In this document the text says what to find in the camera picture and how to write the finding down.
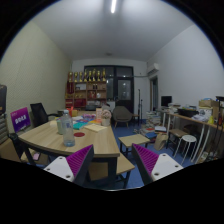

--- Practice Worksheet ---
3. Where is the yellow notepad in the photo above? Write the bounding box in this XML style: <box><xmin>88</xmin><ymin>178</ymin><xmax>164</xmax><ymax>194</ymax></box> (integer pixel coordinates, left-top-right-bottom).
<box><xmin>83</xmin><ymin>123</ymin><xmax>108</xmax><ymax>134</ymax></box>

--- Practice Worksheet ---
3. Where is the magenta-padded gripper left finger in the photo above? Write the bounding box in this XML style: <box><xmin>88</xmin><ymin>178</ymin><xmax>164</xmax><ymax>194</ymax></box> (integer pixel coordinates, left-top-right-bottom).
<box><xmin>43</xmin><ymin>143</ymin><xmax>95</xmax><ymax>188</ymax></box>

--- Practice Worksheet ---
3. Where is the pale green cup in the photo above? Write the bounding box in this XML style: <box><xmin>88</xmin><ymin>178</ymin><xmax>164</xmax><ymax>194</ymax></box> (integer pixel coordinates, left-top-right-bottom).
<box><xmin>55</xmin><ymin>119</ymin><xmax>64</xmax><ymax>136</ymax></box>

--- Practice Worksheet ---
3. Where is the dark box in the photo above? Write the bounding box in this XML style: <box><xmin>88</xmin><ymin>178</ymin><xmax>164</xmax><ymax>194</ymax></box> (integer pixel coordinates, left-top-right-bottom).
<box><xmin>0</xmin><ymin>84</ymin><xmax>8</xmax><ymax>116</ymax></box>

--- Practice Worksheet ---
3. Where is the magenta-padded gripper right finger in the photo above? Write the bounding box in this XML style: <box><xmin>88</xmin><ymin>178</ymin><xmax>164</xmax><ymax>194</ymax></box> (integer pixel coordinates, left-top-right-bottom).
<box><xmin>130</xmin><ymin>143</ymin><xmax>185</xmax><ymax>187</ymax></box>

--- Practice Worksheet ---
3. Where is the black office chair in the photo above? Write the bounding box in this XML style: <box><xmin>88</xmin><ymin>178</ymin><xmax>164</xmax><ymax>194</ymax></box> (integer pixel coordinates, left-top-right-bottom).
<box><xmin>29</xmin><ymin>102</ymin><xmax>59</xmax><ymax>128</ymax></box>

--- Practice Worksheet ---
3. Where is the teal book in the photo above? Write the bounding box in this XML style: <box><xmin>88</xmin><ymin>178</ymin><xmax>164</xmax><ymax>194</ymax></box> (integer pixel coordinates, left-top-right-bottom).
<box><xmin>72</xmin><ymin>121</ymin><xmax>88</xmax><ymax>131</ymax></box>

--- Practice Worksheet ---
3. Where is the white round stool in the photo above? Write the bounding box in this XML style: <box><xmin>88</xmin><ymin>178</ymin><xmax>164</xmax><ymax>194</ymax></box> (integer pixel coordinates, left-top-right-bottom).
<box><xmin>174</xmin><ymin>134</ymin><xmax>198</xmax><ymax>164</ymax></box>

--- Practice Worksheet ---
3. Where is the dark framed glass door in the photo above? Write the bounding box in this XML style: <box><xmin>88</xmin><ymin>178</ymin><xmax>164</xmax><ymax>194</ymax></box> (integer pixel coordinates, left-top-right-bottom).
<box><xmin>83</xmin><ymin>65</ymin><xmax>135</xmax><ymax>113</ymax></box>

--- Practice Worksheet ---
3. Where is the wooden shelf unit with trophies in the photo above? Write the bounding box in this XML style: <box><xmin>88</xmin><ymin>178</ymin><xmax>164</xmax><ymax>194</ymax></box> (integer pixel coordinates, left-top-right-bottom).
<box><xmin>64</xmin><ymin>68</ymin><xmax>108</xmax><ymax>111</ymax></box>

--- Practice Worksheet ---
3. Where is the clear plastic water bottle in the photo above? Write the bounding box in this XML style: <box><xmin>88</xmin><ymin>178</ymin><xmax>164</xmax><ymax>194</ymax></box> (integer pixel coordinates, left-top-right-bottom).
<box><xmin>60</xmin><ymin>109</ymin><xmax>76</xmax><ymax>148</ymax></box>

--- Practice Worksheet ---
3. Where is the white wall air conditioner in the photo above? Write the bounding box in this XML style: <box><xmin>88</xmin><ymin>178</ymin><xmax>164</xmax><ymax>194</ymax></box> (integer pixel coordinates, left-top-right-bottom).
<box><xmin>146</xmin><ymin>62</ymin><xmax>161</xmax><ymax>76</ymax></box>

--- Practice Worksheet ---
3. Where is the orange standing box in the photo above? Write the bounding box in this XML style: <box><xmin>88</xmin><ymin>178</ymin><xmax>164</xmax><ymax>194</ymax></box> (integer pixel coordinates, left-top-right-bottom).
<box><xmin>95</xmin><ymin>107</ymin><xmax>103</xmax><ymax>120</ymax></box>

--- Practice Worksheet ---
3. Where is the black computer monitor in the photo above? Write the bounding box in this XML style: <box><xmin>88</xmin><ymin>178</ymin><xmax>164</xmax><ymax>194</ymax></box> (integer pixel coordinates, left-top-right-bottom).
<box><xmin>160</xmin><ymin>95</ymin><xmax>173</xmax><ymax>108</ymax></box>

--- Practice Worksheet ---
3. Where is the long wooden side desk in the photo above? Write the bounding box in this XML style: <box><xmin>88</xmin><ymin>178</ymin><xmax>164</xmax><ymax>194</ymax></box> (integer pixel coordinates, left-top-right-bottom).
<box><xmin>166</xmin><ymin>111</ymin><xmax>224</xmax><ymax>161</ymax></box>

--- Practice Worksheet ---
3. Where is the purple sign board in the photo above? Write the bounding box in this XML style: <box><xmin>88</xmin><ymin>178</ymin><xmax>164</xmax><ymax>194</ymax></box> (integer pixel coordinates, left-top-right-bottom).
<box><xmin>10</xmin><ymin>106</ymin><xmax>32</xmax><ymax>134</ymax></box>

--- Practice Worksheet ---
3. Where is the grey armchair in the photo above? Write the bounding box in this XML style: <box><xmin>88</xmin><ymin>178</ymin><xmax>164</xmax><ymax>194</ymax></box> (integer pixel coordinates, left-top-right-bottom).
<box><xmin>111</xmin><ymin>105</ymin><xmax>134</xmax><ymax>128</ymax></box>

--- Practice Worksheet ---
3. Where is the low wooden side table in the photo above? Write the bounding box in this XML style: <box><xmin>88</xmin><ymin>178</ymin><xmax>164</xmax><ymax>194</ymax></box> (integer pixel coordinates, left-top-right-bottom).
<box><xmin>117</xmin><ymin>133</ymin><xmax>151</xmax><ymax>156</ymax></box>

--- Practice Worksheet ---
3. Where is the black microphone stand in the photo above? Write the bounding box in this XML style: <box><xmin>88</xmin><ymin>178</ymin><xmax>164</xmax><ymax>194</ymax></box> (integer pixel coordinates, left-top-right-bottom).
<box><xmin>137</xmin><ymin>88</ymin><xmax>144</xmax><ymax>124</ymax></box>

